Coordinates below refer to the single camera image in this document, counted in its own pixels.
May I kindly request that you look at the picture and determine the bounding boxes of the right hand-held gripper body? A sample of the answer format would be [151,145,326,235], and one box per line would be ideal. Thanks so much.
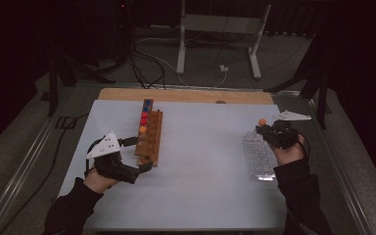
[268,110,312,151]

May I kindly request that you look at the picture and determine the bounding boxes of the black stand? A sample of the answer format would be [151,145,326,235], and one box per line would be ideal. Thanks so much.
[47,48,117,118]
[263,32,332,130]

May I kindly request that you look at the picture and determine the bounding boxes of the person's right hand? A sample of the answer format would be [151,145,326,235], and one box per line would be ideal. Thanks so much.
[271,133,306,166]

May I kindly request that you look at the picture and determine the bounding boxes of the grey metal stand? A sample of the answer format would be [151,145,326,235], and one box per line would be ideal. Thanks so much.
[175,0,272,80]

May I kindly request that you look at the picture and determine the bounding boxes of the black cable bundle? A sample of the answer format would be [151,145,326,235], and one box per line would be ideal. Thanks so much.
[126,32,167,90]

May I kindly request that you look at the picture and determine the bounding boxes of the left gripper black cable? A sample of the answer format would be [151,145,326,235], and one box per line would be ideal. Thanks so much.
[83,136,105,174]

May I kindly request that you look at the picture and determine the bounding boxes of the white table mat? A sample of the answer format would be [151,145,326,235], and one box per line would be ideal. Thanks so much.
[58,98,290,231]

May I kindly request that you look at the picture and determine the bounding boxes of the white floor cable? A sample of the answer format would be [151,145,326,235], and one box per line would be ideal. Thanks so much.
[175,70,228,89]

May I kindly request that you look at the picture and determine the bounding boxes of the wooden test tube rack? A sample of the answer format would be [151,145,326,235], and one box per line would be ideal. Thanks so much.
[134,98,165,167]

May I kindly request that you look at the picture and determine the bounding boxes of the person's left hand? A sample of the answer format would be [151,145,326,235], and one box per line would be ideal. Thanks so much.
[83,168,119,195]

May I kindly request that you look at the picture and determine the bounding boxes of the black floor cable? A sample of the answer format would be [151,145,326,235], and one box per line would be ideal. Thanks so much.
[0,113,90,235]

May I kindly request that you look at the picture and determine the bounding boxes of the wooden board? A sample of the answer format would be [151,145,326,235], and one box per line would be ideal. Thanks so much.
[97,87,274,106]

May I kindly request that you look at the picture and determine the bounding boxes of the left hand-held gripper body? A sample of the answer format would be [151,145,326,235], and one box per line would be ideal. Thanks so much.
[85,130,141,185]

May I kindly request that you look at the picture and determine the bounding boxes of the clear plastic tube rack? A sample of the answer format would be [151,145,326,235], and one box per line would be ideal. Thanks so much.
[242,130,278,182]

